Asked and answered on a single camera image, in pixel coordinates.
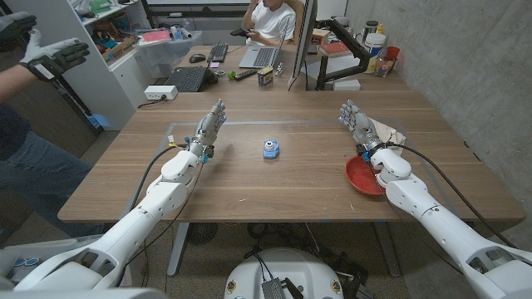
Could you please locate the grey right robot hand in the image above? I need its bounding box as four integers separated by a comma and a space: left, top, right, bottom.
338, 99, 386, 157

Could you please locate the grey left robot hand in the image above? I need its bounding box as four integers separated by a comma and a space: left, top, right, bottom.
187, 98, 228, 162

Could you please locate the bare person forearm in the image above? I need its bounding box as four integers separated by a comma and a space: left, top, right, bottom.
0, 64, 37, 105

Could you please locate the beige cheesecloth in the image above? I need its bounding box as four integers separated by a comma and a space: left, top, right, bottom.
369, 118, 407, 157

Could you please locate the red dish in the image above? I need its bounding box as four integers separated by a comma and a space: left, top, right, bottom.
344, 155, 386, 197

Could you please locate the flat white box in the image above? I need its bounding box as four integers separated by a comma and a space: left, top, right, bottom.
332, 78, 362, 92

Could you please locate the black laptop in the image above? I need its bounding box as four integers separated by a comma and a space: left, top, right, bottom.
165, 66, 219, 93

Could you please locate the white power strip box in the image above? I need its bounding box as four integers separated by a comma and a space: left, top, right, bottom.
144, 85, 179, 101

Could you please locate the clear glass jar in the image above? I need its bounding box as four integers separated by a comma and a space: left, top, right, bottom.
376, 57, 395, 78

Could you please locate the black remote control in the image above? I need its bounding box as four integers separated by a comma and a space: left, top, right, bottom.
234, 68, 259, 81

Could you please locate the black keyboard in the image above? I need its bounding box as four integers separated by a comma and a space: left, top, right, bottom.
206, 42, 229, 64

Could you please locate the yellow printed box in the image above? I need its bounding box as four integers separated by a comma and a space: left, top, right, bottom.
257, 66, 274, 87

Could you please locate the white tub with lid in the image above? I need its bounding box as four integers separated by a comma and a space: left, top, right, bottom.
365, 32, 387, 59

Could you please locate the red book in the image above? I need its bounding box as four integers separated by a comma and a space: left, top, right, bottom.
318, 41, 353, 58

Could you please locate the clear plastic storage bin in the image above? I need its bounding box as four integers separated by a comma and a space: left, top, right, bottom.
133, 30, 204, 79

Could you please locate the silver laptop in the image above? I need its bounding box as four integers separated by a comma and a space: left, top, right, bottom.
238, 18, 291, 70

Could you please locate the black floor fan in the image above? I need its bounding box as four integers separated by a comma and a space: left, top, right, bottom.
186, 223, 219, 246

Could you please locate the black lidded jar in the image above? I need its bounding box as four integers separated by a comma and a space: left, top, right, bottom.
362, 20, 379, 42

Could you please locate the pink pouch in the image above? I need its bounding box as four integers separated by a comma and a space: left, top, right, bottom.
141, 29, 171, 43

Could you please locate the computer monitor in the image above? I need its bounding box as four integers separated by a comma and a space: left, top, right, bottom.
290, 0, 319, 80

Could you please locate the white shelf cabinet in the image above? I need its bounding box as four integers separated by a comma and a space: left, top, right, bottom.
3, 0, 151, 132

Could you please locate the cardboard box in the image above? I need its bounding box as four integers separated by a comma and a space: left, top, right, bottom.
101, 35, 138, 63

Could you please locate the grey table leg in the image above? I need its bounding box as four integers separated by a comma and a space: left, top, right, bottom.
372, 221, 402, 278
166, 222, 190, 277

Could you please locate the seated person white t-shirt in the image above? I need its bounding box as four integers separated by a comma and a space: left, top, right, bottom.
240, 0, 297, 47

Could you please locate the white robot torso base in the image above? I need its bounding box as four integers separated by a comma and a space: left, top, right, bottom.
224, 248, 345, 299

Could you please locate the black grey glove with label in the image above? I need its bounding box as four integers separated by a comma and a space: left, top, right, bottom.
18, 37, 91, 82

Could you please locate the standing person in jeans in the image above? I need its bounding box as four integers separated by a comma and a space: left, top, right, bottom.
0, 103, 105, 246

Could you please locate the blue toy camera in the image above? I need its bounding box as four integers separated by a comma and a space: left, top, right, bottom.
262, 139, 280, 160

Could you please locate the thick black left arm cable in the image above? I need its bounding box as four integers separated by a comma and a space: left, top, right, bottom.
129, 143, 190, 211

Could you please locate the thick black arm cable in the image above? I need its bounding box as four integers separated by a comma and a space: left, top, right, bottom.
385, 140, 519, 250
129, 143, 190, 211

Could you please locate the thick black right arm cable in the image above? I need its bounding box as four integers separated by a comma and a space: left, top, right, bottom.
385, 140, 519, 250

